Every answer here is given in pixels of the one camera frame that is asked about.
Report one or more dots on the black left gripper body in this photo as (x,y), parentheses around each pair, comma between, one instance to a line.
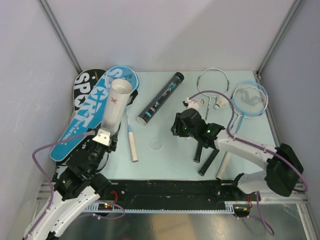
(98,152)

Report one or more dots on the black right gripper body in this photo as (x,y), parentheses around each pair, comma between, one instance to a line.
(180,130)

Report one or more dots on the white shuttlecock tube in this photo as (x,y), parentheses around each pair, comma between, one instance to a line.
(118,96)

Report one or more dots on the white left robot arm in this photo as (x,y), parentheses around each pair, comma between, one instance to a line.
(58,214)

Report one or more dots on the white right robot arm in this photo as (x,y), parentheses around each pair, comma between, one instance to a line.
(280,168)

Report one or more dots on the white feather shuttlecock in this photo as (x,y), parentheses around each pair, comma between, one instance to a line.
(200,103)
(221,101)

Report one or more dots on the blue sport racket cover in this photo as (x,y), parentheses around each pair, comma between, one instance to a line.
(88,116)

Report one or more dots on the black shuttlecock tube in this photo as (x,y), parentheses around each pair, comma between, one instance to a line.
(162,96)

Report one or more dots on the clear tube lid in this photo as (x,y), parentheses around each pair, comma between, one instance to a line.
(156,144)

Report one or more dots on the white racket black grip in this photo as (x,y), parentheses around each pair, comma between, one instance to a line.
(210,79)

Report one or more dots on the blue racket white grip right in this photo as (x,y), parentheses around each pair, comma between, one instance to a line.
(250,100)

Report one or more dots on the black sport racket cover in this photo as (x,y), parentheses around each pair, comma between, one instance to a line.
(87,80)

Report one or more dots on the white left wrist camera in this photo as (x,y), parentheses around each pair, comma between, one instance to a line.
(102,137)

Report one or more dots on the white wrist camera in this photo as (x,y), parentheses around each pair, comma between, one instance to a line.
(190,104)
(102,137)

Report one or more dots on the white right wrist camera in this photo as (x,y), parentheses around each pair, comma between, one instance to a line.
(190,104)

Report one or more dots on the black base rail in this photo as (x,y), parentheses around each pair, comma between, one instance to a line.
(157,195)

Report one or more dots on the grey aluminium frame post right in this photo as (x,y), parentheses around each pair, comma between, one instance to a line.
(280,34)

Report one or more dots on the grey aluminium frame post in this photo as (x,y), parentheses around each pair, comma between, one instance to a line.
(51,18)
(280,34)

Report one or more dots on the grey aluminium frame post left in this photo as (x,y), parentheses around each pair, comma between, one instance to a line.
(51,18)

